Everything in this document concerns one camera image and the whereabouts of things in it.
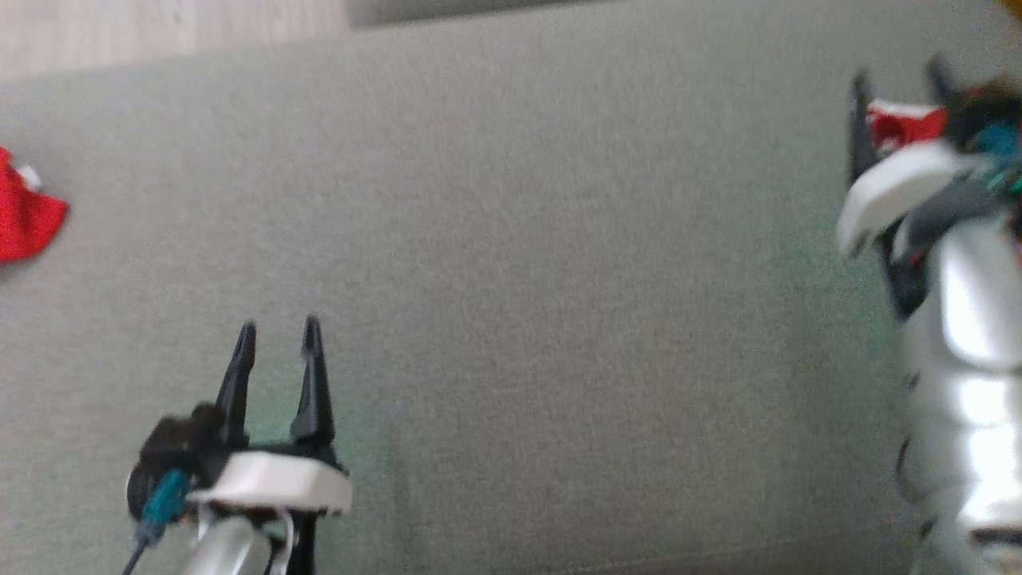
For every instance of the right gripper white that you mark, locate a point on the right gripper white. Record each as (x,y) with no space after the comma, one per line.
(894,188)

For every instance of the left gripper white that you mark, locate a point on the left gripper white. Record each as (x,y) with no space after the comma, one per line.
(279,483)

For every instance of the red basketball jersey white lining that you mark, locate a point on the red basketball jersey white lining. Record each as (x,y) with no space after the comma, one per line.
(24,220)

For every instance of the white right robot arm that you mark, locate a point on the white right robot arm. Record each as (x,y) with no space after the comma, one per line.
(974,359)

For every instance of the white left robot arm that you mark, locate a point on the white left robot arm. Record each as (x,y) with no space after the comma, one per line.
(227,551)

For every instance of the red garment white trim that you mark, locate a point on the red garment white trim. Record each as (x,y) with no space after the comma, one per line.
(906,126)

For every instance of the yellow sofa back cushion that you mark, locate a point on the yellow sofa back cushion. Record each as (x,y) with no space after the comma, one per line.
(1011,4)

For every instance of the grey fabric sofa chaise seat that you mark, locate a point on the grey fabric sofa chaise seat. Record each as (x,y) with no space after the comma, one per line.
(519,319)

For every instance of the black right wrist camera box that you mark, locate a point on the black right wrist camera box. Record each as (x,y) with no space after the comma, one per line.
(980,108)

